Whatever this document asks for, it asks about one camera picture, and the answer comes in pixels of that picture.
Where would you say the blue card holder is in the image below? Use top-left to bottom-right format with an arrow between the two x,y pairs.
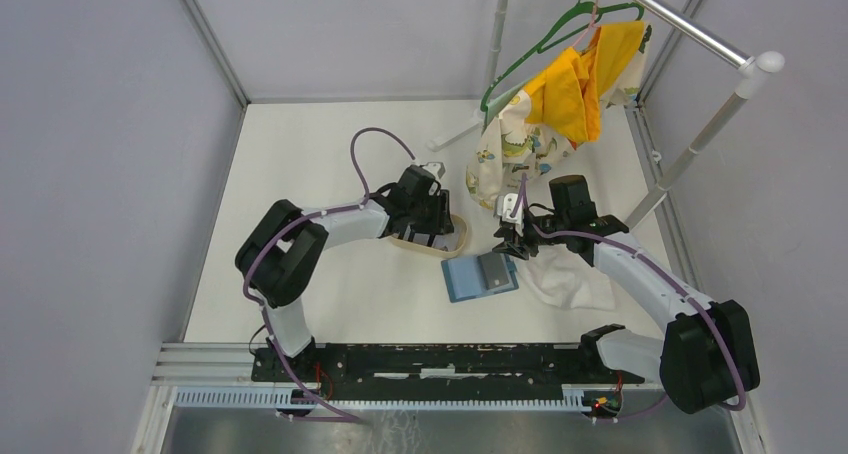
441,254 -> 519,303

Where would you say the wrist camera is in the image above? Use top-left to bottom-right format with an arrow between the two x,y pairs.
494,192 -> 525,225
418,162 -> 446,181

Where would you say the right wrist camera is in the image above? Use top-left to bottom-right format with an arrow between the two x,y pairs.
494,192 -> 525,225

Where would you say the metal clothes rack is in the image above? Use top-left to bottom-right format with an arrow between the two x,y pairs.
426,0 -> 785,228

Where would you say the beige oval tray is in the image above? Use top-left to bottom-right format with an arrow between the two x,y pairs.
389,214 -> 470,259

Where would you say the dinosaur print yellow garment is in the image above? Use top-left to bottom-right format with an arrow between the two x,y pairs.
465,21 -> 653,209

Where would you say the white cloth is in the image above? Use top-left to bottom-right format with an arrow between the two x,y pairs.
516,246 -> 616,311

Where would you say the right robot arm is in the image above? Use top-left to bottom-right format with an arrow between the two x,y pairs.
494,175 -> 760,414

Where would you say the pink clothes hanger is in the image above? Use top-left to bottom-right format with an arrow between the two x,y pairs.
569,0 -> 609,48

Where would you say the green clothes hanger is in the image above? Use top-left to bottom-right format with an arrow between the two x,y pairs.
479,1 -> 645,114

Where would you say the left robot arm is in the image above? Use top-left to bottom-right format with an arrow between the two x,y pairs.
234,162 -> 454,382

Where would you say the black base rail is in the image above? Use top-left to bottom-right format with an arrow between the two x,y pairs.
251,343 -> 643,401

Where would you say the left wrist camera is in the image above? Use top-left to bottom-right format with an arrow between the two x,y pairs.
418,162 -> 446,181

